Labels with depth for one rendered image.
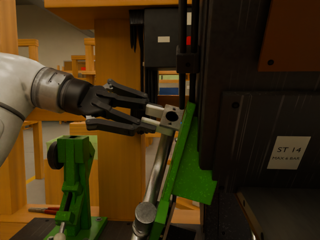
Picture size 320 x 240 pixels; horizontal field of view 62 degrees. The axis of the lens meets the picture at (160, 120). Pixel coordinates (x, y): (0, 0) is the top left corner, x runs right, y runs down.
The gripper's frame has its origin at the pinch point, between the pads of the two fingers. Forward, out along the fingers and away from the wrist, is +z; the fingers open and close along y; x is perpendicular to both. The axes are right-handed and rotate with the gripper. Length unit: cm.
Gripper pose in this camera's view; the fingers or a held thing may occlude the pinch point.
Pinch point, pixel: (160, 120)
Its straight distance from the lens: 56.1
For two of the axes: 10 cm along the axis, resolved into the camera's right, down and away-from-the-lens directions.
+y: 2.5, -7.7, 5.9
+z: 9.6, 2.7, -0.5
